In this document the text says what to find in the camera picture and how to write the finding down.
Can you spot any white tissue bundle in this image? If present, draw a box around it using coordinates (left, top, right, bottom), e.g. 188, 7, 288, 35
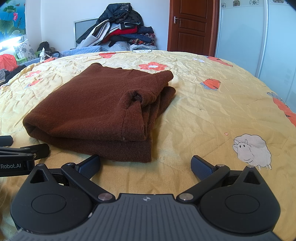
40, 48, 46, 63

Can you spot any lotus pond wall painting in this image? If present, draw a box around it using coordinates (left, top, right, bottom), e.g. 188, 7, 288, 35
0, 0, 26, 42

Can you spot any brown knitted sweater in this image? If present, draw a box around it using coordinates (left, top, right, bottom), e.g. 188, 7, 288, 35
23, 63, 176, 163

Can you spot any pile of dark clothes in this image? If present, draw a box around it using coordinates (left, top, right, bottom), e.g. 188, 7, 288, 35
75, 3, 157, 51

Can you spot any green plastic stool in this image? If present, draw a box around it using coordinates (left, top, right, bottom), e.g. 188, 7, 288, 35
14, 51, 41, 65

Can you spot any grey framed panel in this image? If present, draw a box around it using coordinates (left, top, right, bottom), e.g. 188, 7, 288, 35
73, 19, 96, 47

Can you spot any floral white pillow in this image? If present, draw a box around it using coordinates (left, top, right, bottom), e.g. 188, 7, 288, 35
14, 39, 35, 59

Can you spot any blue quilted blanket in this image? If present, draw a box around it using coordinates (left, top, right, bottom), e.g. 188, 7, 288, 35
23, 45, 110, 67

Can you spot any orange red garment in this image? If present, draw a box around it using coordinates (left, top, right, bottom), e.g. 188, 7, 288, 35
0, 54, 18, 71

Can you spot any black bag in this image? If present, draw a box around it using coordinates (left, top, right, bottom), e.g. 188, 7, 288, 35
37, 41, 56, 56

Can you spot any white sliding wardrobe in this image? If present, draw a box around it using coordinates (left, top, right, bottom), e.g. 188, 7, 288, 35
215, 0, 295, 111

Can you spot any yellow floral bed quilt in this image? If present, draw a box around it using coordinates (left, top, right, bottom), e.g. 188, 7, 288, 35
1, 50, 295, 240

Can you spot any brown wooden door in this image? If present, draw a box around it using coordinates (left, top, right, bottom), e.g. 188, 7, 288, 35
167, 0, 220, 56

